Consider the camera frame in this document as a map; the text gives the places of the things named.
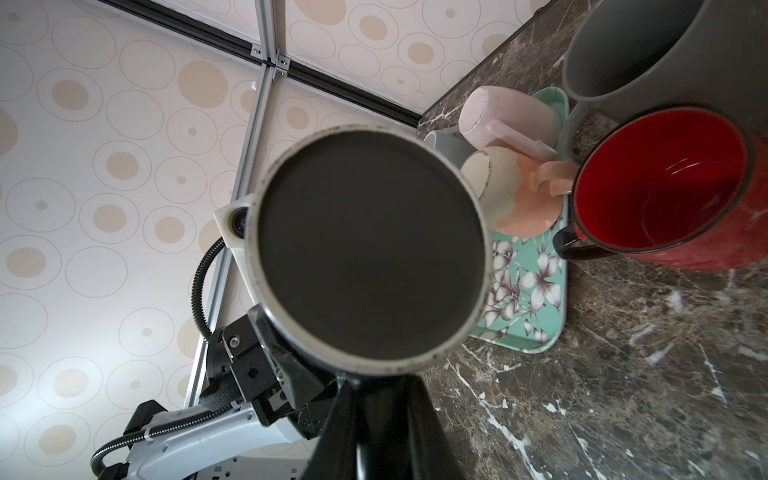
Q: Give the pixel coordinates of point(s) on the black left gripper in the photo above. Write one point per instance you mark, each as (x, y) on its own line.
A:
(249, 361)

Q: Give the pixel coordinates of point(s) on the red mug black handle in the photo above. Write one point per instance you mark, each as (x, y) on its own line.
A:
(683, 187)

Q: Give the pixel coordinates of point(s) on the large grey mug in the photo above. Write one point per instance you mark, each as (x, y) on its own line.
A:
(631, 56)

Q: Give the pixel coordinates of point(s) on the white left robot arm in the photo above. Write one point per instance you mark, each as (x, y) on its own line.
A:
(162, 444)

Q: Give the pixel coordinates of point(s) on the small grey mug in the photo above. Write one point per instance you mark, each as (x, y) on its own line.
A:
(451, 144)

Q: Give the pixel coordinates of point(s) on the cream and peach mug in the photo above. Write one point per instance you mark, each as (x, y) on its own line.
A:
(518, 195)

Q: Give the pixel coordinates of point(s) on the pink mug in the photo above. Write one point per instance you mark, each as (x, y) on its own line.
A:
(498, 116)

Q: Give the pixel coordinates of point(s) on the green floral tray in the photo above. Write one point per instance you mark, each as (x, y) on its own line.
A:
(525, 307)

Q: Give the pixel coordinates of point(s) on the aluminium left rail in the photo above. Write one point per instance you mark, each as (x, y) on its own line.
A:
(267, 50)

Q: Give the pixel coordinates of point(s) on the black corner frame post left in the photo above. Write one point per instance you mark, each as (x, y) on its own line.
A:
(242, 49)

